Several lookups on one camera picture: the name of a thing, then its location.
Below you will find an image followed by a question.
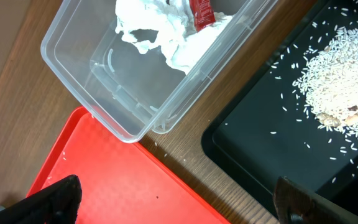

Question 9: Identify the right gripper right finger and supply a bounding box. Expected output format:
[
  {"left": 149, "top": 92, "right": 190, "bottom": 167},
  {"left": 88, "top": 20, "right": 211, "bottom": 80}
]
[{"left": 273, "top": 177, "right": 358, "bottom": 224}]

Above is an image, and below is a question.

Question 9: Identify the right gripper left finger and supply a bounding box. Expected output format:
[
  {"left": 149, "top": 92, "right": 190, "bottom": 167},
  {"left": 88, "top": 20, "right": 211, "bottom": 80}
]
[{"left": 0, "top": 175, "right": 82, "bottom": 224}]

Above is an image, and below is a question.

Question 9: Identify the food scraps and rice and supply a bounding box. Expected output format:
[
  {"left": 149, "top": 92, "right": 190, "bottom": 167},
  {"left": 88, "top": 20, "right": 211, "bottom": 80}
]
[{"left": 268, "top": 6, "right": 358, "bottom": 184}]

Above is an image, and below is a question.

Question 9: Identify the white napkin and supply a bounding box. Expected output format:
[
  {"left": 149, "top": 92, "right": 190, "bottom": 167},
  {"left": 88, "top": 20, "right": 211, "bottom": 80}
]
[{"left": 115, "top": 0, "right": 233, "bottom": 74}]

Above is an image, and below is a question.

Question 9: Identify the red snack wrapper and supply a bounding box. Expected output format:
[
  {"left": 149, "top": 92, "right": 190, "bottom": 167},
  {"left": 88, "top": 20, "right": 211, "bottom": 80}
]
[{"left": 189, "top": 0, "right": 216, "bottom": 32}]

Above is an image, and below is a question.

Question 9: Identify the black waste tray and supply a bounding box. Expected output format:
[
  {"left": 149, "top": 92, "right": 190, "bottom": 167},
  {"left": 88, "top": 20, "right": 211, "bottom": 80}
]
[{"left": 201, "top": 1, "right": 358, "bottom": 215}]

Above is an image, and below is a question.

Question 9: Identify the red serving tray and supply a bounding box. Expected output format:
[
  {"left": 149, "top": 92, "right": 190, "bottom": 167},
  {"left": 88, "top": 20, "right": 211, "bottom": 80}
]
[{"left": 29, "top": 107, "right": 227, "bottom": 224}]

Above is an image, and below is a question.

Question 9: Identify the clear plastic bin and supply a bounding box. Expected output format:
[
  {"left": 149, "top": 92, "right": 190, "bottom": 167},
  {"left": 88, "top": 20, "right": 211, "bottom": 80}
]
[{"left": 40, "top": 0, "right": 274, "bottom": 143}]

